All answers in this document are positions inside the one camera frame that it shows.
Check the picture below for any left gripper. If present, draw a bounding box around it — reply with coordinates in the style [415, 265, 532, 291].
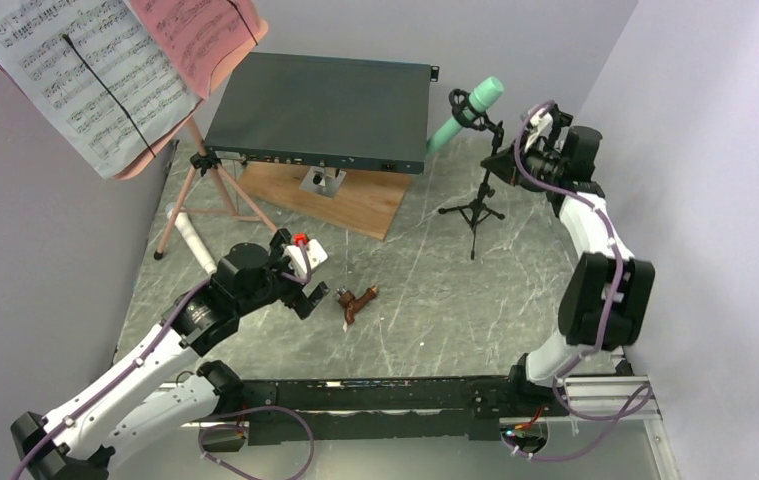
[236, 229, 329, 317]

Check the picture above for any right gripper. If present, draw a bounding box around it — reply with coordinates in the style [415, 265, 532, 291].
[481, 131, 565, 188]

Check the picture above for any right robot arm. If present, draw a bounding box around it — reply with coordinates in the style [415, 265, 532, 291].
[481, 126, 655, 415]

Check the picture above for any white sheet music page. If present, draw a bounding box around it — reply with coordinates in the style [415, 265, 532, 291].
[0, 1, 201, 178]

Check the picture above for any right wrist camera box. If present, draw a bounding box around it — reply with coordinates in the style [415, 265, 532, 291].
[523, 106, 561, 152]

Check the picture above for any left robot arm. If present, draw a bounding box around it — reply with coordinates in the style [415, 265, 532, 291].
[10, 229, 329, 479]

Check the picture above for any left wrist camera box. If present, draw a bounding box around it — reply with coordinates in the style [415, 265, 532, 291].
[284, 233, 329, 280]

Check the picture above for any brown plastic faucet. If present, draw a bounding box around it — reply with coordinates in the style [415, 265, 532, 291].
[336, 285, 379, 329]

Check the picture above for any pink music stand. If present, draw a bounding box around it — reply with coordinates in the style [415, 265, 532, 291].
[0, 0, 281, 261]

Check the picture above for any black tripod mic stand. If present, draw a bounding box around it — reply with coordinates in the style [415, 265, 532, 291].
[438, 121, 505, 260]

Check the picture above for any wooden board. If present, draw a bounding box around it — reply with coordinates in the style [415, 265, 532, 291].
[238, 162, 412, 241]

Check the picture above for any white microphone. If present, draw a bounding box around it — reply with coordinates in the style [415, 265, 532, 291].
[174, 211, 217, 275]

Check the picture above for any dark rack audio unit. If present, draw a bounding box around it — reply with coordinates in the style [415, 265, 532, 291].
[204, 52, 436, 175]

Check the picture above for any green microphone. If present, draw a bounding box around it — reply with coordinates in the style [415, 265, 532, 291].
[426, 76, 505, 156]

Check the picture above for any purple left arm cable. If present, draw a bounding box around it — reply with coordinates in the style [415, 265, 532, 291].
[10, 245, 317, 480]

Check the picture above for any pink sheet music page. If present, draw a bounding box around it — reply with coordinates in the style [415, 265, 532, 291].
[126, 0, 269, 99]

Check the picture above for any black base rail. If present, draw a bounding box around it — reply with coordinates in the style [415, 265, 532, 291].
[203, 373, 564, 446]

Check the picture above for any metal bracket under unit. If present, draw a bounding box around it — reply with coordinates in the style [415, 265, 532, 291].
[300, 166, 346, 198]

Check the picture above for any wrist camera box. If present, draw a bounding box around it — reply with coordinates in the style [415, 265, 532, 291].
[284, 233, 329, 280]
[523, 106, 561, 152]

